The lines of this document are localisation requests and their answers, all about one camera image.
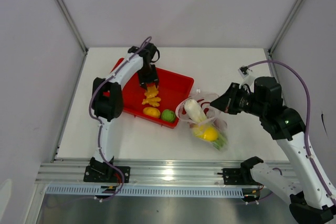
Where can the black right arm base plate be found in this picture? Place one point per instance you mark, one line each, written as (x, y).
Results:
(237, 176)

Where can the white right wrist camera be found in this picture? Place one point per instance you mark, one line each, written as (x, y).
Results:
(247, 75)

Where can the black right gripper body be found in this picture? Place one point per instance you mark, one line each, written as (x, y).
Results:
(238, 100)

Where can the right aluminium frame post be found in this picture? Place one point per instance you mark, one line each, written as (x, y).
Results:
(290, 18)

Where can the green white leek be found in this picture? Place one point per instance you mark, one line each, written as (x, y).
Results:
(199, 116)

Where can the yellow ginger root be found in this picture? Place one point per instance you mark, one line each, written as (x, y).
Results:
(151, 97)

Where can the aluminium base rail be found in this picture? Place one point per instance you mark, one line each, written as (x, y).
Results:
(143, 172)

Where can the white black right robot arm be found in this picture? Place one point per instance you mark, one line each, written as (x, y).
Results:
(312, 199)

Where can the aluminium frame post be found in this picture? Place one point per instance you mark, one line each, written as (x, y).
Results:
(71, 25)
(290, 18)

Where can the white slotted cable duct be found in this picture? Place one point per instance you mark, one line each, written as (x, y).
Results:
(148, 191)

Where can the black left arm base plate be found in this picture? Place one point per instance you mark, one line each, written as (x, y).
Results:
(104, 175)

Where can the clear zip top bag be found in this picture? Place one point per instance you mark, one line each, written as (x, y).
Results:
(201, 97)

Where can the yellow lemon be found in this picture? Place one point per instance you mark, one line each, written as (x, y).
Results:
(207, 133)

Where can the red plastic tray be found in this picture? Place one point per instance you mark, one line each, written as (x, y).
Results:
(173, 89)

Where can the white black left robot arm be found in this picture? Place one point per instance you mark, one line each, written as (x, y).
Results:
(106, 103)

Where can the left aluminium frame post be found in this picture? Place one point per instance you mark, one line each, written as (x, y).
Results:
(71, 25)

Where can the green custard apple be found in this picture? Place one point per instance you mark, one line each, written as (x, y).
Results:
(168, 116)

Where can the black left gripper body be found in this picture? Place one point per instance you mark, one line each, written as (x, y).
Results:
(147, 74)

